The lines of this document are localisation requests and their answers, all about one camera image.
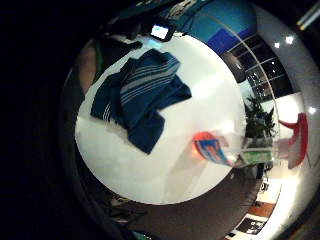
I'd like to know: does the blue striped towel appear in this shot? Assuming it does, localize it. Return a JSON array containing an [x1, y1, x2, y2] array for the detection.
[[89, 48, 193, 155]]

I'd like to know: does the orange and blue bag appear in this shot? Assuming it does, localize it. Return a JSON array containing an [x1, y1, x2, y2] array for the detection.
[[192, 131, 238, 168]]

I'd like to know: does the the person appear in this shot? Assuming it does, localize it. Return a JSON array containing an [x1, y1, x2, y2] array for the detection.
[[77, 33, 144, 96]]

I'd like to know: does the small lit screen device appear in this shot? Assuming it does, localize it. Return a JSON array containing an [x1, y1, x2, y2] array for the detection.
[[146, 21, 176, 43]]

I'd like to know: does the dark round chair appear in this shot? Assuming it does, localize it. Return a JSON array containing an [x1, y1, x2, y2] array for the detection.
[[221, 51, 248, 84]]

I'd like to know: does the green potted plant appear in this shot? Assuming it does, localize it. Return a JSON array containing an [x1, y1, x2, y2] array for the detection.
[[240, 95, 280, 166]]

